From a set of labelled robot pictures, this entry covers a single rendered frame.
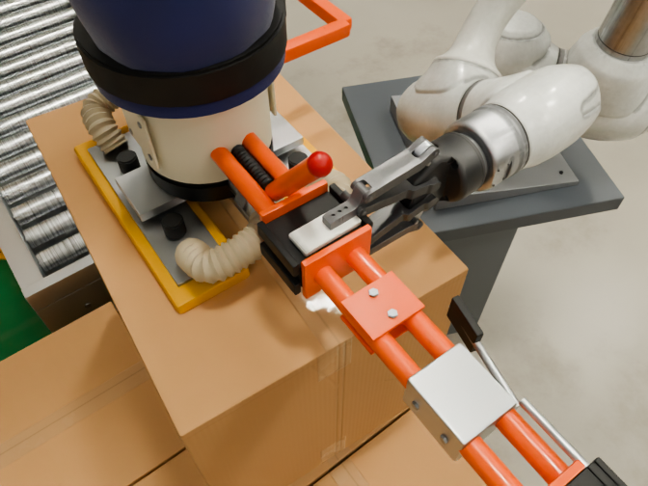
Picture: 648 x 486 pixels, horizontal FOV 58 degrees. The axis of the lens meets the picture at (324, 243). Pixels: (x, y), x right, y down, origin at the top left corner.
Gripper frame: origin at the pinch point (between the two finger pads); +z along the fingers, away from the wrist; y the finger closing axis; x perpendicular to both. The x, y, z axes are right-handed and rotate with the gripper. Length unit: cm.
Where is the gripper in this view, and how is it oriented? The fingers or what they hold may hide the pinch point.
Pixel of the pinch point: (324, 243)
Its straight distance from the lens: 60.0
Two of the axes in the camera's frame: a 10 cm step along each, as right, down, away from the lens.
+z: -8.0, 4.8, -3.6
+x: -6.0, -6.4, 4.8
